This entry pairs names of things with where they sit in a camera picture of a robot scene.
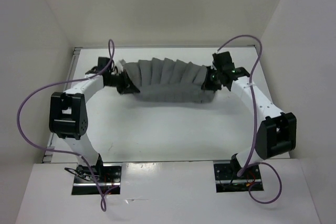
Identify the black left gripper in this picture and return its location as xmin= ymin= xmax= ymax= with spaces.
xmin=106 ymin=69 xmax=139 ymax=94

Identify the grey pleated skirt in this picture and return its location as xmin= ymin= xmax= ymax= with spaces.
xmin=122 ymin=58 xmax=216 ymax=103

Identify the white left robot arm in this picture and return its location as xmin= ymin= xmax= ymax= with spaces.
xmin=49 ymin=71 xmax=140 ymax=182

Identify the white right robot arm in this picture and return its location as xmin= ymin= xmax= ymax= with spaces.
xmin=202 ymin=67 xmax=297 ymax=178

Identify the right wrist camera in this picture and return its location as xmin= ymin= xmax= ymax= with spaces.
xmin=212 ymin=51 xmax=235 ymax=71

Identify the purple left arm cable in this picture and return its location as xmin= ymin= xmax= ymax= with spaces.
xmin=16 ymin=39 xmax=116 ymax=212

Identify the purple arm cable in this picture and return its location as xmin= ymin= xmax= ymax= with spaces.
xmin=216 ymin=35 xmax=283 ymax=204
xmin=16 ymin=39 xmax=116 ymax=212

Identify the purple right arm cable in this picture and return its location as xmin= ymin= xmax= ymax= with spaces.
xmin=216 ymin=35 xmax=283 ymax=204

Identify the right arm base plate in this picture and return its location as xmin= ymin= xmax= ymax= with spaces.
xmin=213 ymin=161 xmax=264 ymax=193

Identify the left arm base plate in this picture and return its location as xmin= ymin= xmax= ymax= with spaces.
xmin=65 ymin=163 xmax=122 ymax=195

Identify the aluminium table frame rail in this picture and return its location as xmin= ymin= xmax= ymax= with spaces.
xmin=42 ymin=47 xmax=84 ymax=163

